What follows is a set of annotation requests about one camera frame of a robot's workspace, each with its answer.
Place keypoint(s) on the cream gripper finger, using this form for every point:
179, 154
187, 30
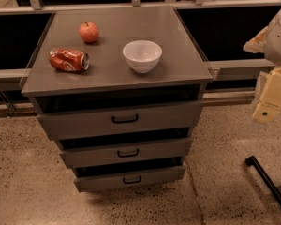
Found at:
256, 44
267, 97

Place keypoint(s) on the grey bottom drawer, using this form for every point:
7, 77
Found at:
128, 179

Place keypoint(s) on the grey drawer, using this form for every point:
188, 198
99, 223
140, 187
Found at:
125, 152
128, 179
101, 122

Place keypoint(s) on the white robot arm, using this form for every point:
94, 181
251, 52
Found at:
268, 42

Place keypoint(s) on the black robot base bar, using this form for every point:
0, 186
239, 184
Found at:
276, 190

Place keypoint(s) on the grey drawer cabinet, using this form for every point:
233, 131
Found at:
110, 82

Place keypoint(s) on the grey top drawer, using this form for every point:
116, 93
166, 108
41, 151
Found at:
101, 122

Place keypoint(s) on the grey middle drawer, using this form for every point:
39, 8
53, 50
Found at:
125, 152

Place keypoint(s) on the white ceramic bowl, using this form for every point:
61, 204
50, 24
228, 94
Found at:
142, 55

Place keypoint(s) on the red apple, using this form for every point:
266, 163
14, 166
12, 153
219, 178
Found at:
88, 32

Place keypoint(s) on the crushed red soda can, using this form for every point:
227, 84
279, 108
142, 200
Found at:
69, 60

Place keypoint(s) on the metal railing frame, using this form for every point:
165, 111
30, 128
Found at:
233, 77

